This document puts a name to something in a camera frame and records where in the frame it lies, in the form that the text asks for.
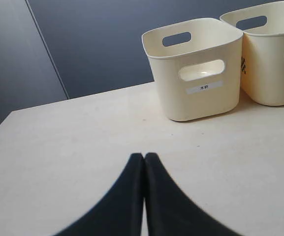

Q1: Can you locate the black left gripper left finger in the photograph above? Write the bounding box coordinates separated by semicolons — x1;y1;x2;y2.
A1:
56;153;145;236

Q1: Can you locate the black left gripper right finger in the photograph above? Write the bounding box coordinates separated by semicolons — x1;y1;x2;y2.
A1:
144;152;239;236

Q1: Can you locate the cream bin left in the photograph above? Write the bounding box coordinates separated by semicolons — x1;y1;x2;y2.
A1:
141;18;244;121

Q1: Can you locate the cream bin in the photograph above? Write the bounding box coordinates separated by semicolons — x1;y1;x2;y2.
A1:
141;18;244;121
220;0;284;106

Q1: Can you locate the cream bin middle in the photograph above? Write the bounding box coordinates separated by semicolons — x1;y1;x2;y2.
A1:
220;0;284;106

